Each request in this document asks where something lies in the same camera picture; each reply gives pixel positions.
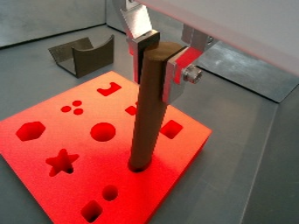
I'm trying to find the black curved peg holder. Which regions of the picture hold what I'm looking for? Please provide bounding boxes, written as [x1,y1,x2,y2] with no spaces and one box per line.
[49,36,114,78]

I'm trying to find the dark brown oval peg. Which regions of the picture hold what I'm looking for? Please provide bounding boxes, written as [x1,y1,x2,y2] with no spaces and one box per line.
[128,42,183,172]

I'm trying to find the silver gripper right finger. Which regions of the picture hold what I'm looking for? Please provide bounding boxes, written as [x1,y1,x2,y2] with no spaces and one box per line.
[163,24,217,104]

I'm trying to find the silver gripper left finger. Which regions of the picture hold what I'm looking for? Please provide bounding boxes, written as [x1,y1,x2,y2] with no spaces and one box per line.
[112,0,160,83]

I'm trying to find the red shape-sorter block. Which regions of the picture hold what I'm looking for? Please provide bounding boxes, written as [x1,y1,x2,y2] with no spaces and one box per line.
[0,72,211,224]

